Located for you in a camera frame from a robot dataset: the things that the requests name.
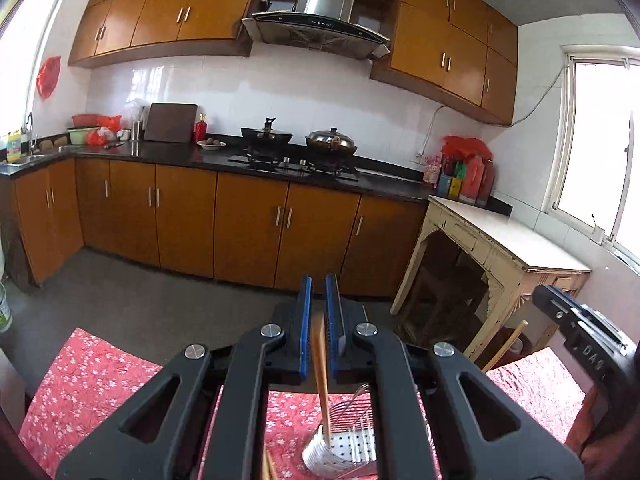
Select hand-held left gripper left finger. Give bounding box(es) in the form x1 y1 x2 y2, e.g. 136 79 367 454
55 275 315 480

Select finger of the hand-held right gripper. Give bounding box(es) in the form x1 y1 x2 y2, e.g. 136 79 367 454
532 285 628 356

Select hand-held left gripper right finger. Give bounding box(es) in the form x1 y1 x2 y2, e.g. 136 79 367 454
325 274 586 480

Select metal wire utensil holder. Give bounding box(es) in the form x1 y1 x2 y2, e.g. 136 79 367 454
302 382 431 478

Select person's right forearm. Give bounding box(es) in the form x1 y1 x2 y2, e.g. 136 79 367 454
565 387 640 471

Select cream wooden side table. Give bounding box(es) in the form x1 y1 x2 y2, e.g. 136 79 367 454
390 195 593 376

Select wooden stool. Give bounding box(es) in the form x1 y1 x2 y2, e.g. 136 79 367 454
402 255 490 351

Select dark sauce bottle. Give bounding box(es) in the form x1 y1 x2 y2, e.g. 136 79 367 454
479 160 497 206

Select red plastic jug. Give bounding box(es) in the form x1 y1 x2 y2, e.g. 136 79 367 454
460 156 485 203

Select colourful box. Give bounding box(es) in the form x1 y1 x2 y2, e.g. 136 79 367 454
437 160 463 198

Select gas stove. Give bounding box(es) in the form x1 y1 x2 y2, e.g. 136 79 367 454
227 152 361 183

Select wooden base cabinets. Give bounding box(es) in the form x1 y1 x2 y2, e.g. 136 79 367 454
0 155 431 301

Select wide white-framed window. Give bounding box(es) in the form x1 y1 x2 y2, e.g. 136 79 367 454
550 45 640 261

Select pink packet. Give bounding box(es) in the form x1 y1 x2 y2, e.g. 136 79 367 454
422 155 443 186

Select steel lidded wok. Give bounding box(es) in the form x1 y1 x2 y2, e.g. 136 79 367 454
305 127 359 157

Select black wok with lid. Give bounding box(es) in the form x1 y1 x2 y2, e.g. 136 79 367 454
241 116 294 153

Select red floral tablecloth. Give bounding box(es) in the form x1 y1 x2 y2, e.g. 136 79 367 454
17 327 588 480

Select black kitchen countertop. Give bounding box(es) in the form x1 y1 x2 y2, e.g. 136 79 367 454
0 132 513 216

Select dark brown cutting board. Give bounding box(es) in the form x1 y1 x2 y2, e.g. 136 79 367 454
143 103 199 143

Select green plastic basin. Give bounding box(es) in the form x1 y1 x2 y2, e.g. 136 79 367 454
67 127 101 146

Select yellow detergent bottle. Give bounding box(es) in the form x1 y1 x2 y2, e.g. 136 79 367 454
5 130 26 163

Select narrow window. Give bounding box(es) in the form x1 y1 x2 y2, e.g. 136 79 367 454
0 0 68 136

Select wall cable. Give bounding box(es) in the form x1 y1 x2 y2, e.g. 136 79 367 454
417 62 571 161

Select wooden wall cabinets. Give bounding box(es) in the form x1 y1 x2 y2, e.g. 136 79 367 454
67 0 519 127

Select red plastic bag on wall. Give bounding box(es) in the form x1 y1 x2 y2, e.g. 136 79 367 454
36 56 62 100

